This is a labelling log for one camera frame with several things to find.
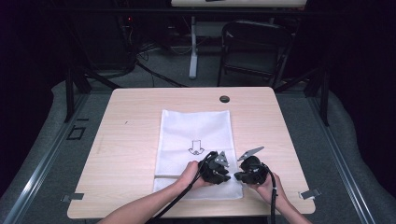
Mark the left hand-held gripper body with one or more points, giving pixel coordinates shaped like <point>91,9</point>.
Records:
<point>211,169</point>

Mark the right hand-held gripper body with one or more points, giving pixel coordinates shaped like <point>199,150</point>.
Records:
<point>255,171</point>

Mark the white cloth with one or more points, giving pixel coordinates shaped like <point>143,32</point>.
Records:
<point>193,133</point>

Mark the person's left hand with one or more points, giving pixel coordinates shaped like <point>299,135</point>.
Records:
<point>190,175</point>

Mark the person's right hand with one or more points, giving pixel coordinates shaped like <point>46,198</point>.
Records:
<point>267,191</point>

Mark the grey tape piece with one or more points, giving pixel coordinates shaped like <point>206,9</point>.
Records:
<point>74,196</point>
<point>309,194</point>

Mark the black table grommet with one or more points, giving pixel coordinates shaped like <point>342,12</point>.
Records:
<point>224,99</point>

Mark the black metal stand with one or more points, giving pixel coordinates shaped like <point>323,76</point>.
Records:
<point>70,93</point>
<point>323,93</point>

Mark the white desk leg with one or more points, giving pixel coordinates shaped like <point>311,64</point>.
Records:
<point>193,46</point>

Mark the black folding chair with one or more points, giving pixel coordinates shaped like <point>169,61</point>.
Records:
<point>255,46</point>

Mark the black tape strip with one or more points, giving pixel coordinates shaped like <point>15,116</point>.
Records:
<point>82,119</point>

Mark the black tape square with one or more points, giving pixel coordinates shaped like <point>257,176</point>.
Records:
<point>68,137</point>

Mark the black horizontal bar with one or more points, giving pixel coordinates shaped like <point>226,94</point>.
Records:
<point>186,11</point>

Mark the dark cabinet with red light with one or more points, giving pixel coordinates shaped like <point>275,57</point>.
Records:
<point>106,40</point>

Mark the aluminium floor rail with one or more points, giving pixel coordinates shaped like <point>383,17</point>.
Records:
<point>342,168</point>
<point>40,174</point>

